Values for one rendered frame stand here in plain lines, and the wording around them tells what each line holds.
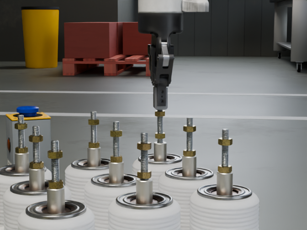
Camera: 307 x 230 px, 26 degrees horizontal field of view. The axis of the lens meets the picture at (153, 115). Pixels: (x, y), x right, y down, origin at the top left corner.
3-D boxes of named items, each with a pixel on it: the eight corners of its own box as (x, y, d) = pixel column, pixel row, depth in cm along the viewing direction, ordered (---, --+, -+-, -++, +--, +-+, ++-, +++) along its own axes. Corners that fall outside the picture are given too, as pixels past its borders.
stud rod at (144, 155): (141, 190, 87) (141, 133, 86) (139, 188, 88) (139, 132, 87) (149, 190, 87) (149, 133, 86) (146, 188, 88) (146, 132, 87)
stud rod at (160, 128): (157, 146, 114) (156, 102, 113) (163, 146, 114) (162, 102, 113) (157, 147, 113) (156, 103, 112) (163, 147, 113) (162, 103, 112)
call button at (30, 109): (18, 120, 119) (18, 108, 119) (14, 117, 123) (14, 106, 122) (40, 118, 121) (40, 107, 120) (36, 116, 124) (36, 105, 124)
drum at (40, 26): (29, 65, 706) (27, 7, 698) (64, 65, 702) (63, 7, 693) (17, 68, 668) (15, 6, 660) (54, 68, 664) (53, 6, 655)
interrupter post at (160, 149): (166, 159, 115) (166, 140, 114) (168, 162, 113) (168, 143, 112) (152, 160, 115) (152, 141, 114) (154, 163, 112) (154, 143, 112)
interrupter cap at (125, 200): (175, 196, 91) (175, 192, 91) (169, 212, 83) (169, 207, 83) (121, 195, 92) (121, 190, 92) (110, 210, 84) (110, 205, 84)
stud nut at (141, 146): (139, 150, 85) (139, 144, 85) (134, 148, 87) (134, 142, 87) (153, 149, 86) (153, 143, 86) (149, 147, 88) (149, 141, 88)
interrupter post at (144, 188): (154, 201, 89) (154, 177, 88) (152, 206, 86) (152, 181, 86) (136, 201, 89) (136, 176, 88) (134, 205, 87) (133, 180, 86)
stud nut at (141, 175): (139, 179, 86) (139, 173, 86) (135, 176, 88) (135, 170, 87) (153, 178, 87) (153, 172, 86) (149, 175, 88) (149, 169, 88)
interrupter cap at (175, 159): (177, 156, 118) (177, 152, 118) (186, 165, 110) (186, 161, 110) (135, 157, 117) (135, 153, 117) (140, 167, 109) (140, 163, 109)
